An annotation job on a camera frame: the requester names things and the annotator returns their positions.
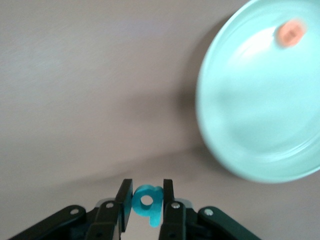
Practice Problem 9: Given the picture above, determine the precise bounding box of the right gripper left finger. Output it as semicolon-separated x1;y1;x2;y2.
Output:
7;178;134;240

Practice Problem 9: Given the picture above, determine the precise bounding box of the light green plate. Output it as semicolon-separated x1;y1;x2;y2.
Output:
194;0;320;185

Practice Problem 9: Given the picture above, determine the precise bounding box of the orange foam letter e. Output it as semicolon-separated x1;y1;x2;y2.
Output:
274;18;308;48

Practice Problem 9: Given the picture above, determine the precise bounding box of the teal foam letter b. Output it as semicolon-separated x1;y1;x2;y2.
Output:
131;184;165;229

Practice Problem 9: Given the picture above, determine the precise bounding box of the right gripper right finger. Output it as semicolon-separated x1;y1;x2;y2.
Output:
158;178;263;240

